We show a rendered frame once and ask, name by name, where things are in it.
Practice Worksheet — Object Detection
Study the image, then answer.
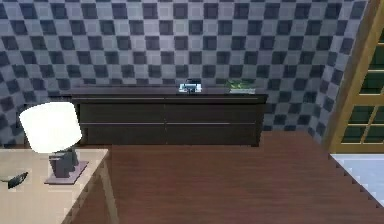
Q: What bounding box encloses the dark brown chest of drawers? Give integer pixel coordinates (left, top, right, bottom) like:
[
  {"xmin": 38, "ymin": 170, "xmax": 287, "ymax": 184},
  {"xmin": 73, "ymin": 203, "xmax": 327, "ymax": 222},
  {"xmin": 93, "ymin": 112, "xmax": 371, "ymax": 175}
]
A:
[{"xmin": 68, "ymin": 84, "xmax": 269, "ymax": 148}]

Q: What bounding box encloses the small white and black device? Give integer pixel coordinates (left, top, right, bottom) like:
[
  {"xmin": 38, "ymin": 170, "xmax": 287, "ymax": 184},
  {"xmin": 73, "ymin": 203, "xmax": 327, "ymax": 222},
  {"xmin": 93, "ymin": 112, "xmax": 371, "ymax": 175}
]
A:
[{"xmin": 178, "ymin": 78, "xmax": 203, "ymax": 95}]

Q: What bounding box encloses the white shade table lamp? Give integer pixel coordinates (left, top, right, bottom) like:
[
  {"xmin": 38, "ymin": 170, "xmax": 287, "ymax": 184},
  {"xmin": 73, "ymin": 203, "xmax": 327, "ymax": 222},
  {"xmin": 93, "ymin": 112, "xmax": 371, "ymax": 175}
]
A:
[{"xmin": 18, "ymin": 101, "xmax": 90, "ymax": 186}]

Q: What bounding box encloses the pale wooden table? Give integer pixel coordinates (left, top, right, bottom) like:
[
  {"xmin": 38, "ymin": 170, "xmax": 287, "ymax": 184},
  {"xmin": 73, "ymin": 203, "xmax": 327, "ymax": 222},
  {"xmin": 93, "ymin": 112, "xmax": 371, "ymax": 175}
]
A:
[{"xmin": 0, "ymin": 148, "xmax": 120, "ymax": 224}]

